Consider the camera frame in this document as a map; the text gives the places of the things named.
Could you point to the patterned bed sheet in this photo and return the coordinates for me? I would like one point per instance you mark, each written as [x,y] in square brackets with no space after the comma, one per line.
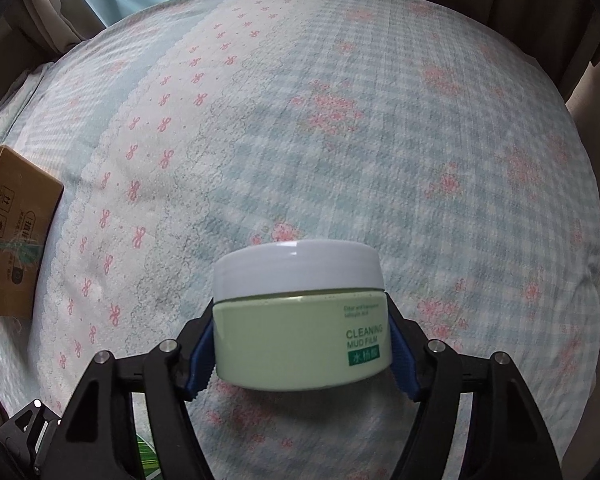
[199,127]

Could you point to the open cardboard box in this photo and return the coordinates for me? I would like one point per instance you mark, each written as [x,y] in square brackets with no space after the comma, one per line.
[29,197]

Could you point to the light green mud film jar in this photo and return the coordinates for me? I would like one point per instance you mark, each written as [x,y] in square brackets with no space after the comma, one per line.
[300,315]

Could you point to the left brown curtain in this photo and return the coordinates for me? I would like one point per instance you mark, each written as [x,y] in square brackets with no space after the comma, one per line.
[35,32]

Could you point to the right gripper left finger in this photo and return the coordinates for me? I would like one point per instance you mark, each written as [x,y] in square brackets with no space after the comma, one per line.
[97,435]

